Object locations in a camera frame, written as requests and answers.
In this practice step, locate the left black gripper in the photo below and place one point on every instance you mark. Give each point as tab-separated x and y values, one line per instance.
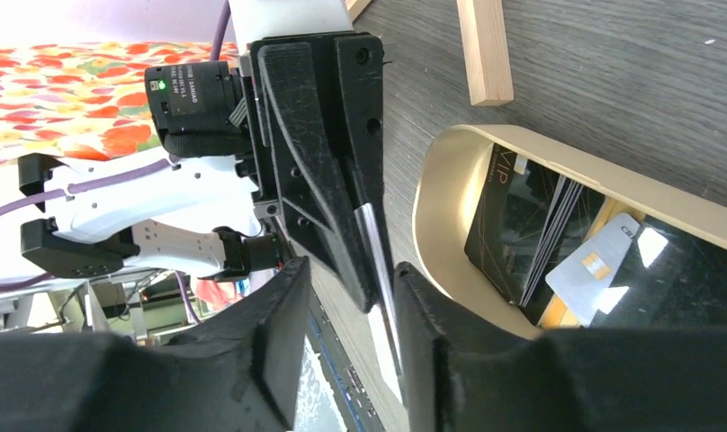
318	137

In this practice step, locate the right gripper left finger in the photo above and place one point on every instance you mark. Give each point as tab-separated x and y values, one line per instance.
237	371

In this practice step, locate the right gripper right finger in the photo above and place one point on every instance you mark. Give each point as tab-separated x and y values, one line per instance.
462	373

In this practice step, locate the striped credit card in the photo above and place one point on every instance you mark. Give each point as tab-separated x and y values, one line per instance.
368	225

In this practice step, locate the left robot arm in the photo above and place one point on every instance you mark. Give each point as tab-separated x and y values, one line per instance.
97	220

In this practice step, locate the grey chip credit card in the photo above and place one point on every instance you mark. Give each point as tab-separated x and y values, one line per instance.
584	279

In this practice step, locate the black VIP card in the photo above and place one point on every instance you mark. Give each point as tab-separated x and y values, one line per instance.
528	219

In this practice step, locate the wooden clothes rack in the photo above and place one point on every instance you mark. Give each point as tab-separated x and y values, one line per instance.
446	52

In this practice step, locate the floral orange cloth bag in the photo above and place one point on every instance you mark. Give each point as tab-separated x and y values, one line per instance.
82	100

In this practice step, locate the oval wooden tray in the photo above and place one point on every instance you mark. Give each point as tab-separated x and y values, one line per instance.
449	190

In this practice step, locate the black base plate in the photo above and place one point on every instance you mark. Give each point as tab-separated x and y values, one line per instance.
331	396

